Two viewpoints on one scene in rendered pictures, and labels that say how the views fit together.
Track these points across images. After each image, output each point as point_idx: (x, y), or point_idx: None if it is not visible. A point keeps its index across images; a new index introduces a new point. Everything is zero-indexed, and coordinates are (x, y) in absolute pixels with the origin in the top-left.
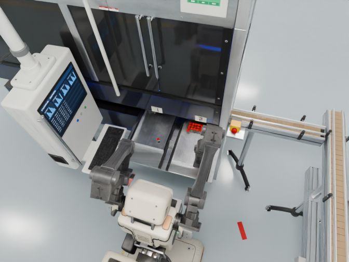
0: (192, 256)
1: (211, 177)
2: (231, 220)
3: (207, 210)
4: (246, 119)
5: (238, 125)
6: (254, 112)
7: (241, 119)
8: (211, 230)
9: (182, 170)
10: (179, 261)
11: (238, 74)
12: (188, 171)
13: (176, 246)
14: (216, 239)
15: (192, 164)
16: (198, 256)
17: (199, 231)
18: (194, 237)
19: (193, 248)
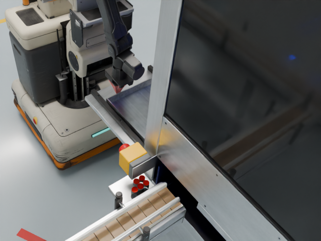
0: (56, 127)
1: (92, 101)
2: (56, 236)
3: (98, 216)
4: (135, 211)
5: (127, 151)
6: (134, 225)
7: (133, 165)
8: (70, 200)
9: (133, 81)
10: (64, 114)
11: (229, 178)
12: (125, 86)
13: (81, 121)
14: (53, 198)
15: (129, 88)
16: (49, 134)
17: (81, 187)
18: (81, 176)
19: (62, 134)
